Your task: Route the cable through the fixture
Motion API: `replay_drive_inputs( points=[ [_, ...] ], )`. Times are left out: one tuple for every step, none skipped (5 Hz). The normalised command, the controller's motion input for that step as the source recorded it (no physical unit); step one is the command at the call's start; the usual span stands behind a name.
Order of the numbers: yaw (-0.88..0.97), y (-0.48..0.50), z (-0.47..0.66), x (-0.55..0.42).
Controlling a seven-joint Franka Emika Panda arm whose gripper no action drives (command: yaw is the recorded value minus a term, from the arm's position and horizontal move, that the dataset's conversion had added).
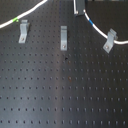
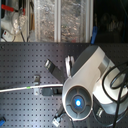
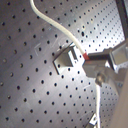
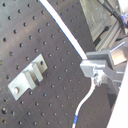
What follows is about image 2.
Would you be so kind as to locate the blue object on shelf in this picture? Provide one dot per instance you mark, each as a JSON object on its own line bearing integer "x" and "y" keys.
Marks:
{"x": 94, "y": 34}

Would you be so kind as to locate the blue clip at corner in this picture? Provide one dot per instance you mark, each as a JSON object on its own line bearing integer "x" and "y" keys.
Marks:
{"x": 2, "y": 121}

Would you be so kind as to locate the clear plastic storage bin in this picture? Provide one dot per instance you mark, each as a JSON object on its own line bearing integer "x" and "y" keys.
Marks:
{"x": 63, "y": 20}

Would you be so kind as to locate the grey cable clip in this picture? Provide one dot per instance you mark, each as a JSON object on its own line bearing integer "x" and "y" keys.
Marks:
{"x": 36, "y": 84}

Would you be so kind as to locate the metal connector with wires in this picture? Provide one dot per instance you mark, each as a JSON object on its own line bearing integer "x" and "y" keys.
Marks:
{"x": 57, "y": 119}

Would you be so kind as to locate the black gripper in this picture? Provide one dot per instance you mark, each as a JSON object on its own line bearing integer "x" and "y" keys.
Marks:
{"x": 58, "y": 73}

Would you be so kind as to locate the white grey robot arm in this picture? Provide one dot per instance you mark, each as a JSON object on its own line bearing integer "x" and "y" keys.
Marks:
{"x": 93, "y": 75}

